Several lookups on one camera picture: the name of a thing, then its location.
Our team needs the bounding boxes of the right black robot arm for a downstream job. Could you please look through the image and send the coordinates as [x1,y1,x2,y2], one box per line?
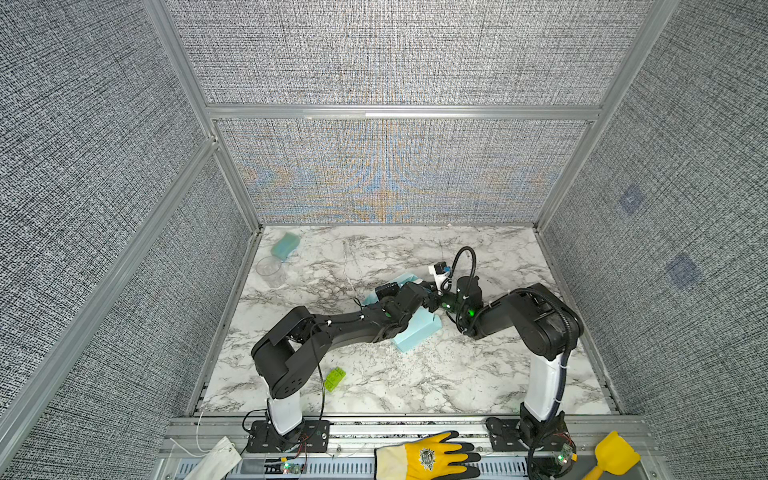
[437,276,583,449]

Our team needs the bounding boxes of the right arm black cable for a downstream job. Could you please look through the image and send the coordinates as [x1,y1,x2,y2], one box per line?
[449,245,478,289]

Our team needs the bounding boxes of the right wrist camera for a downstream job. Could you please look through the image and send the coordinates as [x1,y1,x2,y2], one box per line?
[428,261,452,292]

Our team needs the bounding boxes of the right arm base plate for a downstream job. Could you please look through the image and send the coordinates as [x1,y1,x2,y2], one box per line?
[485,412,576,460]

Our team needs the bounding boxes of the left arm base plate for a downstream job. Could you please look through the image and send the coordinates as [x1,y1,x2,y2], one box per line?
[246,420,331,454]

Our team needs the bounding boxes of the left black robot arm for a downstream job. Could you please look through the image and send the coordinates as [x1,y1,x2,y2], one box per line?
[250,281,439,439]

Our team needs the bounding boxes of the yellow plastic scoop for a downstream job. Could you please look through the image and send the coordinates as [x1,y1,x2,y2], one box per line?
[583,431,642,480]

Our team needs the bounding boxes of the teal sponge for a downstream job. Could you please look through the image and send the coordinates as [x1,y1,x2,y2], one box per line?
[270,232,301,262]

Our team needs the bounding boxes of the green toy brick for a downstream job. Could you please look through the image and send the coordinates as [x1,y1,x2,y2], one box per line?
[323,367,346,392]

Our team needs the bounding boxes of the yellow black work glove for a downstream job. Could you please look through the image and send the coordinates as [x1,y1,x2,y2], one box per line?
[374,430,481,480]

